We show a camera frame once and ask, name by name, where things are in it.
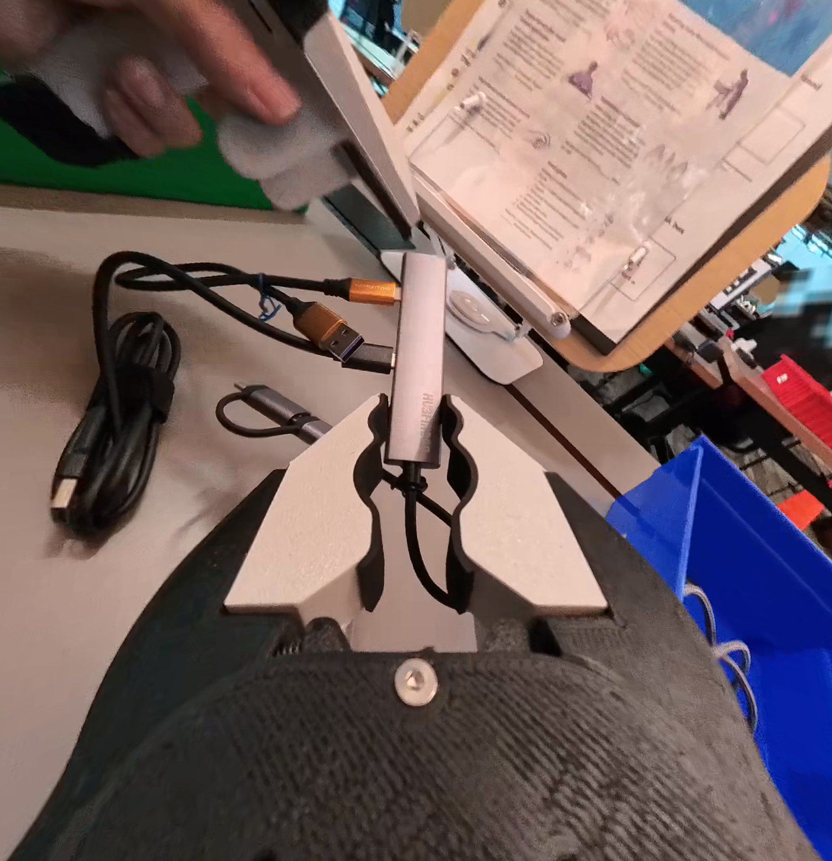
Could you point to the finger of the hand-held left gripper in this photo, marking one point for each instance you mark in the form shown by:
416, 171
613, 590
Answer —
362, 114

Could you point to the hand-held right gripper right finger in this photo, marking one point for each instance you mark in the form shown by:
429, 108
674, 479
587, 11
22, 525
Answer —
530, 538

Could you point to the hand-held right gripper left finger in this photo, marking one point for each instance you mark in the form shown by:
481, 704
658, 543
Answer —
301, 538

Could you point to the green plastic bin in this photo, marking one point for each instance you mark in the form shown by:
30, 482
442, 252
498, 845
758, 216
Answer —
153, 178

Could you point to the blue twist tie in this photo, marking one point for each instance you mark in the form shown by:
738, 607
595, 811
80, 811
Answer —
266, 311

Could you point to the grey USB hub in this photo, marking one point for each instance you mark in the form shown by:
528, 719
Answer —
419, 336

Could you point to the blue plastic bin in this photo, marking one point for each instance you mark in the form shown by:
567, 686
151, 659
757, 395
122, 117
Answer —
759, 572

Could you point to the pale grey desk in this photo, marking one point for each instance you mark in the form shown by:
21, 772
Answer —
591, 424
66, 639

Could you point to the person's left hand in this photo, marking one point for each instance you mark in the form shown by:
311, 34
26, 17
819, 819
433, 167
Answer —
207, 54

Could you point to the grey framed dark panel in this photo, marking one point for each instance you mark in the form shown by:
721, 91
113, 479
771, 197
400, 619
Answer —
368, 222

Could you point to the blue header exercise sheet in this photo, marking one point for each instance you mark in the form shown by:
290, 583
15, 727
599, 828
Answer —
591, 168

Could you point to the wooden document stand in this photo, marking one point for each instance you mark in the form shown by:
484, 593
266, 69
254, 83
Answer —
725, 303

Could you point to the red plastic bin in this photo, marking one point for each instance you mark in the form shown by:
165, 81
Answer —
802, 397

